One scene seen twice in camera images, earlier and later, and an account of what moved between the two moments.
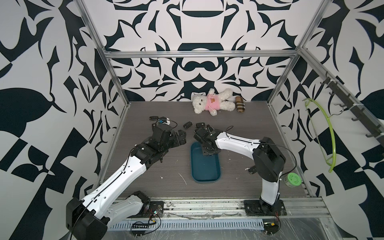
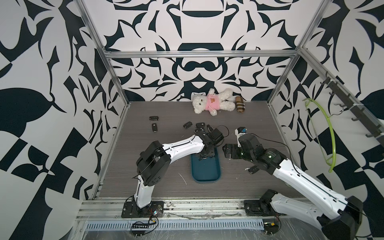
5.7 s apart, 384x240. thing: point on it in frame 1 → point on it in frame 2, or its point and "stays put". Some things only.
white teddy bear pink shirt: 213,102 stays put
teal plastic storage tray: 204,169 stays put
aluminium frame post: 90,24 stays put
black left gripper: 182,138 → 212,153
